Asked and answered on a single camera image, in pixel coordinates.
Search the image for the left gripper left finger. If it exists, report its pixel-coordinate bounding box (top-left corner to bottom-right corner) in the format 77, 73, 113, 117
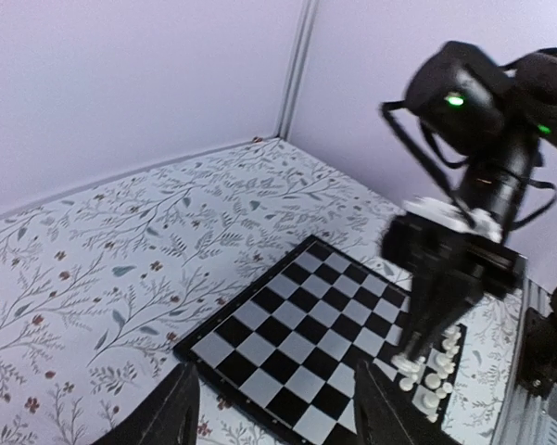
95, 362, 200, 445

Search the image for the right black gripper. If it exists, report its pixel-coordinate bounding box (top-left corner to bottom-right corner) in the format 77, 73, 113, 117
382, 41, 544, 360

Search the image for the white rook corner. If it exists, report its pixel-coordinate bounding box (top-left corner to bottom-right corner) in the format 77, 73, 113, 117
443, 325, 462, 345

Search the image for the front aluminium rail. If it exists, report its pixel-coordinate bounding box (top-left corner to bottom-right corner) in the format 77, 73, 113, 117
492, 279, 557, 444

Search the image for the white queen piece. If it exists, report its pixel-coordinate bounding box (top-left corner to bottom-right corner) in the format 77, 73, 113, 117
391, 354, 421, 374

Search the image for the white chess piece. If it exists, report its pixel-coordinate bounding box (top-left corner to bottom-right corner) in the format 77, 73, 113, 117
424, 373, 445, 391

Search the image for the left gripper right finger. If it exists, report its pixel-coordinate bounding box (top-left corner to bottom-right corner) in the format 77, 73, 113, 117
353, 361, 458, 445

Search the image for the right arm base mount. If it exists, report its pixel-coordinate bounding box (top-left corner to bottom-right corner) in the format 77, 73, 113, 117
517, 287, 557, 400

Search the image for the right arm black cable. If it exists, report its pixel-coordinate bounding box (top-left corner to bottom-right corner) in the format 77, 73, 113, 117
380, 99, 557, 231

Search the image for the black grey chessboard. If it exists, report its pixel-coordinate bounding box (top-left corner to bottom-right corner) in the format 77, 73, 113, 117
173, 235, 455, 444

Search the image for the white knight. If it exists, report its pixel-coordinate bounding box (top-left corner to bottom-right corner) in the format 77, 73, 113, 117
442, 338, 460, 360

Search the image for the right aluminium frame post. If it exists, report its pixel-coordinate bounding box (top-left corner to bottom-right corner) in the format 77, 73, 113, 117
275, 0, 319, 140

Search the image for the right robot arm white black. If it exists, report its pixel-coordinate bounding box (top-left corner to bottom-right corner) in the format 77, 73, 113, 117
380, 41, 557, 361

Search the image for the floral patterned table mat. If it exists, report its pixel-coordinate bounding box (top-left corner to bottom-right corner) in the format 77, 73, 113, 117
0, 136, 525, 445

